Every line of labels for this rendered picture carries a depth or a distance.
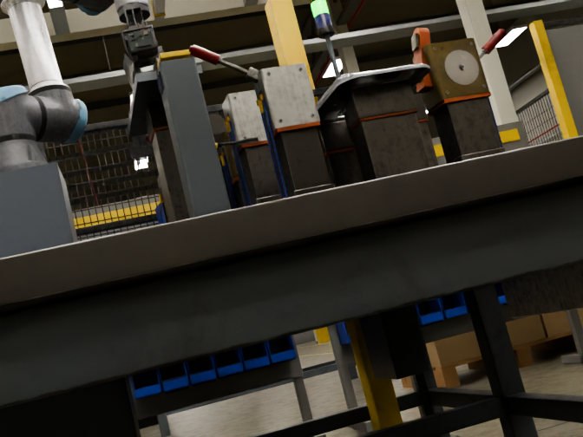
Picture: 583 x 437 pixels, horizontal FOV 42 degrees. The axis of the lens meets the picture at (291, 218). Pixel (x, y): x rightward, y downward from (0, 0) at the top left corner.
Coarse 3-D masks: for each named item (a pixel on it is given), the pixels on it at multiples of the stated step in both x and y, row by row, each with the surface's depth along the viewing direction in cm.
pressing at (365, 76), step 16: (416, 64) 139; (336, 80) 138; (352, 80) 140; (368, 80) 142; (384, 80) 145; (400, 80) 147; (416, 80) 148; (336, 96) 148; (320, 112) 156; (336, 112) 159
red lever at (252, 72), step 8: (192, 48) 140; (200, 48) 141; (200, 56) 141; (208, 56) 141; (216, 56) 141; (216, 64) 142; (224, 64) 142; (232, 64) 142; (240, 72) 143; (248, 72) 142; (256, 72) 143; (248, 80) 144; (256, 80) 143
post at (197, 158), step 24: (168, 72) 146; (192, 72) 147; (168, 96) 145; (192, 96) 146; (168, 120) 149; (192, 120) 146; (192, 144) 144; (192, 168) 144; (216, 168) 145; (192, 192) 143; (216, 192) 144; (192, 216) 145
